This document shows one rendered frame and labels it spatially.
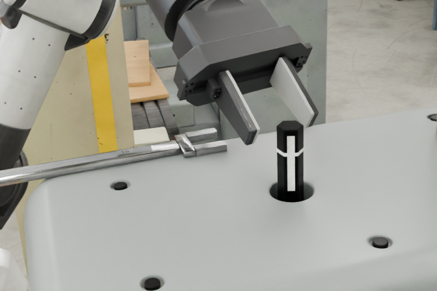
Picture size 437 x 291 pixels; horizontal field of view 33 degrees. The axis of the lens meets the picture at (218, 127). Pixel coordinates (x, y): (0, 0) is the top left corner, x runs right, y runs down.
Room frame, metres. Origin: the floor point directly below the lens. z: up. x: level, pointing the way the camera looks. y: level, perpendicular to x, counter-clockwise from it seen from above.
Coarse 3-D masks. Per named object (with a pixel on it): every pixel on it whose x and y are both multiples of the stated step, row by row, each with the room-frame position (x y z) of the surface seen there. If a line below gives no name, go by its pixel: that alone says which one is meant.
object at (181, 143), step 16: (160, 144) 0.62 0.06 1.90; (176, 144) 0.62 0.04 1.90; (208, 144) 0.62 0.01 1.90; (224, 144) 0.62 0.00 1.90; (64, 160) 0.60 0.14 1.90; (80, 160) 0.60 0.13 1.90; (96, 160) 0.60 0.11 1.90; (112, 160) 0.60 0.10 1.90; (128, 160) 0.60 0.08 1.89; (0, 176) 0.58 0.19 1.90; (16, 176) 0.57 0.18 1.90; (32, 176) 0.58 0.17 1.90; (48, 176) 0.58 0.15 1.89
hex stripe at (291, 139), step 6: (288, 138) 0.53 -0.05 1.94; (294, 138) 0.53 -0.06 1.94; (288, 144) 0.53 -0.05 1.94; (294, 144) 0.53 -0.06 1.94; (288, 150) 0.53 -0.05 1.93; (294, 150) 0.53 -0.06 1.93; (288, 156) 0.53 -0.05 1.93; (294, 156) 0.53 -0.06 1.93; (288, 162) 0.53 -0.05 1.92; (294, 162) 0.53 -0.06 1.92; (288, 168) 0.53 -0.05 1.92; (294, 168) 0.53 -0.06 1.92; (288, 174) 0.53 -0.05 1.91; (294, 174) 0.53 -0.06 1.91; (288, 180) 0.53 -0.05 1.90; (294, 180) 0.53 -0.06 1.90; (288, 186) 0.53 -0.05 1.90; (294, 186) 0.53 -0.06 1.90
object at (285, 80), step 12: (288, 60) 0.60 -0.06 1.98; (276, 72) 0.60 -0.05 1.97; (288, 72) 0.59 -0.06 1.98; (276, 84) 0.60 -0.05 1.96; (288, 84) 0.59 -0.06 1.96; (300, 84) 0.58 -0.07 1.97; (288, 96) 0.59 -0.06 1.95; (300, 96) 0.57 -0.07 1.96; (300, 108) 0.57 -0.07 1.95; (312, 108) 0.56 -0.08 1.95; (300, 120) 0.57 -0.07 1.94; (312, 120) 0.56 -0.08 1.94
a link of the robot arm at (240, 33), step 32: (160, 0) 0.64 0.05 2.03; (192, 0) 0.63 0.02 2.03; (224, 0) 0.63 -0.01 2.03; (256, 0) 0.65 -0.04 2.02; (192, 32) 0.60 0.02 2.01; (224, 32) 0.60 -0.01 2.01; (256, 32) 0.61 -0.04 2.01; (288, 32) 0.61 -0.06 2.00; (192, 64) 0.57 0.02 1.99; (224, 64) 0.57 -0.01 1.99; (256, 64) 0.59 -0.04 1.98; (192, 96) 0.58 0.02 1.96
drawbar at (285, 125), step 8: (280, 128) 0.53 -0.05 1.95; (288, 128) 0.53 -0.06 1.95; (296, 128) 0.53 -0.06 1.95; (280, 136) 0.53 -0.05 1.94; (296, 136) 0.53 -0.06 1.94; (280, 144) 0.53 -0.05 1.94; (296, 144) 0.53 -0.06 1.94; (296, 152) 0.53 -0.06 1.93; (280, 160) 0.53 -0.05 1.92; (296, 160) 0.53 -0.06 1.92; (280, 168) 0.53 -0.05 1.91; (296, 168) 0.53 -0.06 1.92; (280, 176) 0.53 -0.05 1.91; (296, 176) 0.53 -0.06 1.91; (280, 184) 0.53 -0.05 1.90; (296, 184) 0.53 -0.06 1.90; (280, 192) 0.53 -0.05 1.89; (288, 192) 0.53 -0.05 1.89; (296, 192) 0.53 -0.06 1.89; (280, 200) 0.53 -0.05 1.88; (288, 200) 0.53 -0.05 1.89; (296, 200) 0.53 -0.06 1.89
